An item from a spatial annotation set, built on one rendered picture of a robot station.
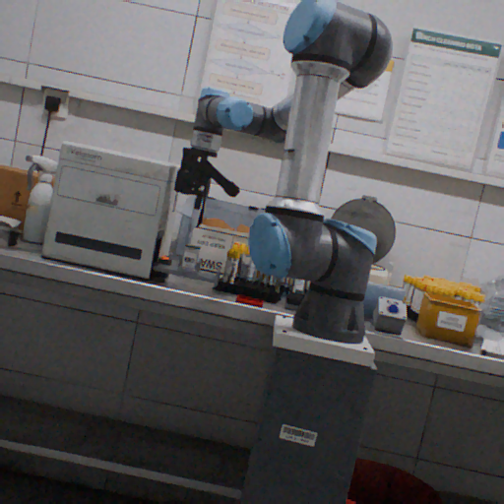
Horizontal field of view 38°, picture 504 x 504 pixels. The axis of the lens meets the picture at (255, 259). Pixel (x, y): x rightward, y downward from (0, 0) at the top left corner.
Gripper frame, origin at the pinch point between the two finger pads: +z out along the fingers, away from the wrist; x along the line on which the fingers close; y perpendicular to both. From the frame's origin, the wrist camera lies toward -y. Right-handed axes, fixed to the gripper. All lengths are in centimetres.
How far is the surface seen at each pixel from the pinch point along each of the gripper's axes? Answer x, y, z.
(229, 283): -4.4, -11.0, 12.4
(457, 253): -59, -81, -5
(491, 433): -59, -107, 53
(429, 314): -1, -63, 9
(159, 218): 4.4, 9.0, -1.3
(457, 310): 0, -69, 6
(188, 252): 2.5, 0.6, 5.9
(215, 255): -24.8, -4.2, 8.6
